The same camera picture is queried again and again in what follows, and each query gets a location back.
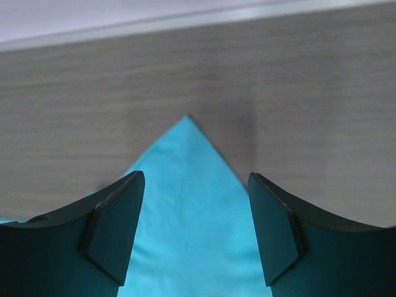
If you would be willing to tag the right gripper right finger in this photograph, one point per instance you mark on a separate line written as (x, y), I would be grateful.
(308, 251)

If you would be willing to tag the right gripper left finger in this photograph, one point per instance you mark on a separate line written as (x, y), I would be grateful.
(81, 249)

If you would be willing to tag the turquoise t shirt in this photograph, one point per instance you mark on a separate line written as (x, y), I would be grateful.
(195, 234)

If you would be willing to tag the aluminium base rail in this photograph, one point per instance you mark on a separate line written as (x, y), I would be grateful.
(35, 24)

